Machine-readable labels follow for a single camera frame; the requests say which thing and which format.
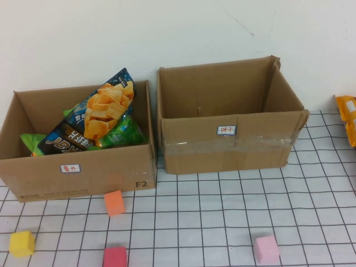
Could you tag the blue black Vikar chips bag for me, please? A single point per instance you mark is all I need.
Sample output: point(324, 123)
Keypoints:
point(105, 111)

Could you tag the red foam cube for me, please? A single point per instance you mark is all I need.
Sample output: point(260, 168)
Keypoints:
point(114, 257)

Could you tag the orange snack bag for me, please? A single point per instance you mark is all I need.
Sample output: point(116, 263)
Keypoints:
point(349, 116)

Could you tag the cardboard box with clear tape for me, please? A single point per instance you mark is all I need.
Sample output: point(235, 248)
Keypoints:
point(194, 155)

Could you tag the white label on taped box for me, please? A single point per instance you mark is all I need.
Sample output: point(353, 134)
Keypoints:
point(227, 131)

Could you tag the large green chip bag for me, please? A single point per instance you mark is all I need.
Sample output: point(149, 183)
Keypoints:
point(125, 133)

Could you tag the cardboard box with F2 print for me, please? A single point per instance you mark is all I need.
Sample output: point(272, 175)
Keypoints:
point(111, 167)

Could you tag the orange foam cube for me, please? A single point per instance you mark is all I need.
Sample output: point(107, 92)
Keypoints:
point(114, 204)

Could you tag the white label on F2 box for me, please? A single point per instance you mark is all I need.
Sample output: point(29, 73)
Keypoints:
point(70, 168)

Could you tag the pink foam cube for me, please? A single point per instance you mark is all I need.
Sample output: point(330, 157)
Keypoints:
point(267, 250)

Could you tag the flat green chip bag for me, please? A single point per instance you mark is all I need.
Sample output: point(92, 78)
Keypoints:
point(30, 142)

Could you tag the yellow foam cube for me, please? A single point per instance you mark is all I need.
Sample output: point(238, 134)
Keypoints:
point(22, 243)

